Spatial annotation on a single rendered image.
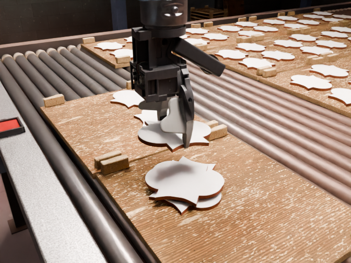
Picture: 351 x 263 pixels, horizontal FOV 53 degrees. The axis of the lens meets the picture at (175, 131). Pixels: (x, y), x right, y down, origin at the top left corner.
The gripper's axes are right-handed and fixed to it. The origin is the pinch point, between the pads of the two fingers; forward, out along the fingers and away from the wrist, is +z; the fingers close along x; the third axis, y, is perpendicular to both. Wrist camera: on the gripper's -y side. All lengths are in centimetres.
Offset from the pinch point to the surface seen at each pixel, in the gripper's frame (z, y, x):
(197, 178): 7.8, -1.7, 6.0
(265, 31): 9, -105, -99
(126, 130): 10.2, 2.1, -23.5
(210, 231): 10.3, 2.0, 16.9
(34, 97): 12, 20, -63
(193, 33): 9, -68, -112
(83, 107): 10.2, 8.2, -43.2
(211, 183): 7.8, -3.2, 8.5
